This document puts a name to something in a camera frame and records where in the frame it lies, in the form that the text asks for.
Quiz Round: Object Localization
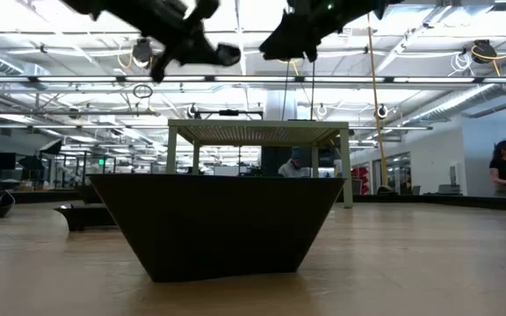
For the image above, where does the black deep square bowl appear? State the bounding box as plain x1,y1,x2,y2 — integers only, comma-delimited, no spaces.
76,183,105,205

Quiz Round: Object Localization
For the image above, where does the small black square plate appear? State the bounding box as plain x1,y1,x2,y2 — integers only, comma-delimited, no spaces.
54,203,118,233

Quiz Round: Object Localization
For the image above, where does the light wooden table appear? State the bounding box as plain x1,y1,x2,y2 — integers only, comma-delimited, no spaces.
165,118,354,210

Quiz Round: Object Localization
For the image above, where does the red background object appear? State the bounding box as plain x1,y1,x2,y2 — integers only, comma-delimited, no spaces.
351,165,371,196

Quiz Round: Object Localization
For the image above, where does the black wavy-edged square plate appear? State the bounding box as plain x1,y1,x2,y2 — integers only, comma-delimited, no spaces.
87,173,347,284

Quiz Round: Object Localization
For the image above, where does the grey background case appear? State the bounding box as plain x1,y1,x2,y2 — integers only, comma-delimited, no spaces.
437,183,463,196

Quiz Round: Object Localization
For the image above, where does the thin black hanging cable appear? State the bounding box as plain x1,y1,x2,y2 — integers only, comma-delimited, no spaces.
281,60,292,121

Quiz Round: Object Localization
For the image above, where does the black cable ring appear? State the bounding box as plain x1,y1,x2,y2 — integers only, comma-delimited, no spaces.
132,83,155,100

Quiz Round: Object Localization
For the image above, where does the yellow hanging cable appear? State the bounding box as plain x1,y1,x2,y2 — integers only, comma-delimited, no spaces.
365,12,390,194

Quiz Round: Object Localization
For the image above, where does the black metal rig frame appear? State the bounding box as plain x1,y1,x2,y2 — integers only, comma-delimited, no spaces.
0,188,506,214

